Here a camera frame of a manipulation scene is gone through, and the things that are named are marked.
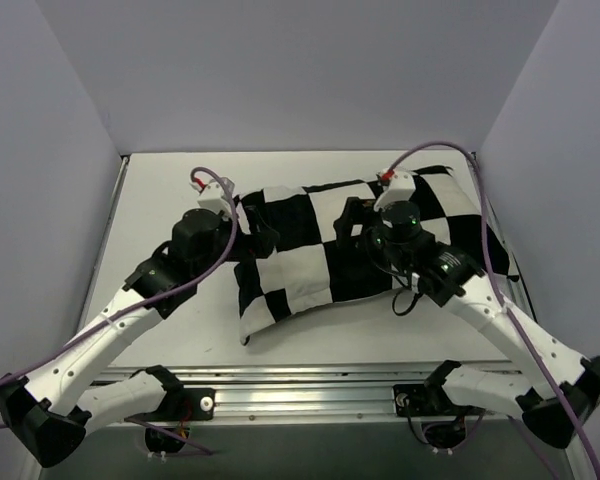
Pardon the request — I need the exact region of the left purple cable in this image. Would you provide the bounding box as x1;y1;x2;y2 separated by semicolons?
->
0;166;240;457

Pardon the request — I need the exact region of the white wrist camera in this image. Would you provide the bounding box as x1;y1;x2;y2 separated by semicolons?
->
190;177;234;216
373;168;416;212

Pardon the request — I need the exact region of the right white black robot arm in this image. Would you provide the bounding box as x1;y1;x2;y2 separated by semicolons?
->
334;197;600;449

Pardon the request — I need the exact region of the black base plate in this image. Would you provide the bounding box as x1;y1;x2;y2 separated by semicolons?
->
392;383;435;418
178;387;216;423

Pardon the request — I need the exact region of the purple cable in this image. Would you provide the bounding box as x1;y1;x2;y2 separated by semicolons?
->
387;141;600;480
0;166;240;457

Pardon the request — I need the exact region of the black white checkered pillowcase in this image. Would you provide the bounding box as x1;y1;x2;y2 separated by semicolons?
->
234;165;519;344

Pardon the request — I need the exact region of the aluminium front rail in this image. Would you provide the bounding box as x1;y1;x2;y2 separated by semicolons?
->
94;367;531;426

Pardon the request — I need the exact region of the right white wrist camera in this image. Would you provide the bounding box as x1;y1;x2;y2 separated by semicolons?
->
373;168;416;212

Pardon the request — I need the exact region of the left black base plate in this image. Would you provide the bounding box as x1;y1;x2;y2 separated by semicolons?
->
178;387;216;423

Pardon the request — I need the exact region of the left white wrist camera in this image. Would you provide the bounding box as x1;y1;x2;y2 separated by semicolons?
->
190;177;234;216

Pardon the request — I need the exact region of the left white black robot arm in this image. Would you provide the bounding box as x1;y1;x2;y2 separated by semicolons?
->
0;208;279;468

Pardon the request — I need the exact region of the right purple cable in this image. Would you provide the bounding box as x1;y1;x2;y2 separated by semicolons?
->
387;141;600;480

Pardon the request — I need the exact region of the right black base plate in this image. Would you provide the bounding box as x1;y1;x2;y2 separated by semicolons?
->
392;383;435;418

